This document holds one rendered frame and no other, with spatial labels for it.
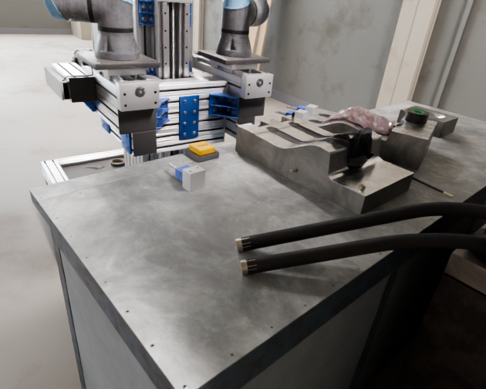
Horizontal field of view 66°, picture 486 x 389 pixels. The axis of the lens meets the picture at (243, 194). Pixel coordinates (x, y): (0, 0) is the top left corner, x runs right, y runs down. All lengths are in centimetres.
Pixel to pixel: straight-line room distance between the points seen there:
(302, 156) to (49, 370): 120
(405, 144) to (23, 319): 165
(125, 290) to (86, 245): 16
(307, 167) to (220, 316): 55
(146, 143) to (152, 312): 84
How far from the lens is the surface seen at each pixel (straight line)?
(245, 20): 164
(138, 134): 139
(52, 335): 179
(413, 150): 138
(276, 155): 115
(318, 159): 104
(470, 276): 103
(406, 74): 389
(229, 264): 77
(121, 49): 140
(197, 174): 100
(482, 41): 370
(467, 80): 373
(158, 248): 81
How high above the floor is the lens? 129
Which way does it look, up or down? 29 degrees down
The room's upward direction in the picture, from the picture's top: 6 degrees clockwise
